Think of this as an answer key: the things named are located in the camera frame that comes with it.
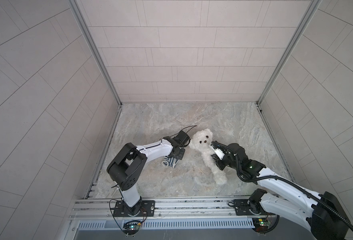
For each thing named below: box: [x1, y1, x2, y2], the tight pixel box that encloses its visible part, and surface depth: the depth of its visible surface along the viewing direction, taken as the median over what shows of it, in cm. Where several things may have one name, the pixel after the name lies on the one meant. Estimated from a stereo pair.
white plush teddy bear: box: [189, 128, 227, 185], surface depth 78 cm
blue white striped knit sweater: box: [161, 156, 180, 169], surface depth 86 cm
